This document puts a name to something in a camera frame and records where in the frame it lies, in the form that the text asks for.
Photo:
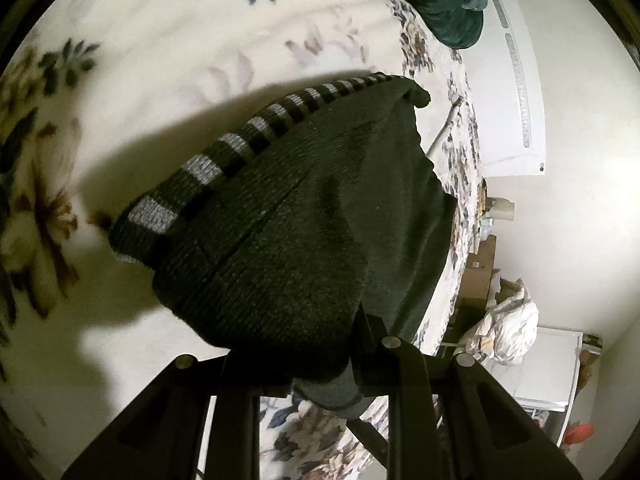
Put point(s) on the white nightstand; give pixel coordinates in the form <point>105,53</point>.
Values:
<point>482,226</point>

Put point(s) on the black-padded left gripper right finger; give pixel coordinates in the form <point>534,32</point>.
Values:
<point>446,419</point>

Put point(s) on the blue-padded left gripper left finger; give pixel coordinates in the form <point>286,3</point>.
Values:
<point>159,434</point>

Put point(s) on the white wardrobe with shelves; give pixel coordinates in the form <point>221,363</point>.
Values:
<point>545,383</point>

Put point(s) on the brown cardboard box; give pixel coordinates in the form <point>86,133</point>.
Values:
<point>476,279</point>

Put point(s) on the black grey striped sweater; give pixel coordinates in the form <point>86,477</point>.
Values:
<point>321,205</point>

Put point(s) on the floral bed cover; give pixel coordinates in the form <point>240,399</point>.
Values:
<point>105,99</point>

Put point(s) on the white bed headboard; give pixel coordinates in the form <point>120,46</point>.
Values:
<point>507,98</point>

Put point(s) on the beige table lamp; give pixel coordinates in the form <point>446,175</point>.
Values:
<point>500,209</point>

